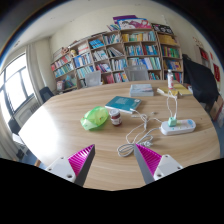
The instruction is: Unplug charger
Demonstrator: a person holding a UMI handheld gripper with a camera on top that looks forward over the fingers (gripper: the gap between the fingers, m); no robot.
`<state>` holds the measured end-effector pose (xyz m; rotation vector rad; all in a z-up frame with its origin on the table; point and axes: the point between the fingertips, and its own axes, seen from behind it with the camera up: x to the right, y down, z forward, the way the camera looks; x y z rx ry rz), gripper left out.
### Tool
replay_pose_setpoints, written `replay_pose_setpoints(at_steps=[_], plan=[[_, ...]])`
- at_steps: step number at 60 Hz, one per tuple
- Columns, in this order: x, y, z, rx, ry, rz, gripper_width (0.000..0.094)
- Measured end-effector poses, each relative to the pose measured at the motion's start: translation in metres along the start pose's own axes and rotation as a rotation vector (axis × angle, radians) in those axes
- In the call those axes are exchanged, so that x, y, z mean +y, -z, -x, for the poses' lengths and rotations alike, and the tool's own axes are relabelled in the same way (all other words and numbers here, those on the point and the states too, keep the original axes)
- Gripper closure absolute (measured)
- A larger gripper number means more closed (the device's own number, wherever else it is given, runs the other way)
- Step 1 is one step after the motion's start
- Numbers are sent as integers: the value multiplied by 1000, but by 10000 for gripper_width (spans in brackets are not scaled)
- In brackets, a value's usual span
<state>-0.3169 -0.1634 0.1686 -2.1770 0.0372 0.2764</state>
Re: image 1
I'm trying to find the grey chair left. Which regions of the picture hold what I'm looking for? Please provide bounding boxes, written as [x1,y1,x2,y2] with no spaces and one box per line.
[85,70,101,87]

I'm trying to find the window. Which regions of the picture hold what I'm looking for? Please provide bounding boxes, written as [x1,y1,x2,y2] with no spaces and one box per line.
[0,54,34,122]

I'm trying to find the green charger plug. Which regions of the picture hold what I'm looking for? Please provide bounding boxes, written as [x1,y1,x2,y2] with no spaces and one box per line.
[168,117,177,127]

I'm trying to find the teal book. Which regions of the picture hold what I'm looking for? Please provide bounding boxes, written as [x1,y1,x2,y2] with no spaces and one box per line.
[105,96,141,114]

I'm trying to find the white charger cable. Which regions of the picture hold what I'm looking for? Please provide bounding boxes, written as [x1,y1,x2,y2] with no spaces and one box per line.
[165,88,179,120]

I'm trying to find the red lidded jar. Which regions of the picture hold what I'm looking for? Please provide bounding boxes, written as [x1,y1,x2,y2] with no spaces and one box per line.
[109,109,122,126]

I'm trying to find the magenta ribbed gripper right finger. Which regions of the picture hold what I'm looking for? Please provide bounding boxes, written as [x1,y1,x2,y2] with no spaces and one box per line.
[134,144,182,184]

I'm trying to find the grey chair right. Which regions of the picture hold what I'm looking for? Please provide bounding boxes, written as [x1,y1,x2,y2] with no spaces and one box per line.
[124,65,149,81]

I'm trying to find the clear plastic bottle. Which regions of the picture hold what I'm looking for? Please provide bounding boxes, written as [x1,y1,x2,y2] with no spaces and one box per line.
[167,69,174,89]

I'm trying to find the white power strip cord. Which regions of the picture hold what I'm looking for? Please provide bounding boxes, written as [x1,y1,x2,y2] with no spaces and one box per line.
[116,108,164,158]

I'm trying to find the posters on shelf top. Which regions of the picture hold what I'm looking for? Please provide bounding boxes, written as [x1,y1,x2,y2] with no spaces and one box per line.
[108,15,173,34]

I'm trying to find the black jacket on chair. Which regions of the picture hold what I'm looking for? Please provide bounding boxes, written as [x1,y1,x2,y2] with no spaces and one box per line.
[183,54,219,110]

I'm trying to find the grey chair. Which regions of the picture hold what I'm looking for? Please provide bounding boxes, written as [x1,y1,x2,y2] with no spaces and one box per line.
[124,65,149,81]
[85,70,101,87]

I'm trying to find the grey book stack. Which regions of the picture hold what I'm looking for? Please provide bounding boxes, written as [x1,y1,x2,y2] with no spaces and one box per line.
[130,84,154,97]

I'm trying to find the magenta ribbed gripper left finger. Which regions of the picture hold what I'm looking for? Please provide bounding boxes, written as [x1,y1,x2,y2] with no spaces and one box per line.
[46,144,95,186]

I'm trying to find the wooden bookshelf with books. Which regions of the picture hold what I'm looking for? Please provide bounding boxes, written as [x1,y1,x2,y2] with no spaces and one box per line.
[51,28,184,92]

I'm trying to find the dark blue chair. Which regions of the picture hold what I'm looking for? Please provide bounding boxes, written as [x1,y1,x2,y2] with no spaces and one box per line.
[39,87,54,102]

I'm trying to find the yellow books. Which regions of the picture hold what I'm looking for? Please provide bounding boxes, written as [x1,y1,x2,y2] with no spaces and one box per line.
[157,84,192,96]

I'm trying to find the green plastic bag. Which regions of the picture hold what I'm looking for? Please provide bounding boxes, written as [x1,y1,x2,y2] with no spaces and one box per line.
[80,106,109,130]

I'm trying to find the white power strip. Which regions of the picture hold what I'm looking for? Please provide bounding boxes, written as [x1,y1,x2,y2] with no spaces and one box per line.
[160,119,196,135]

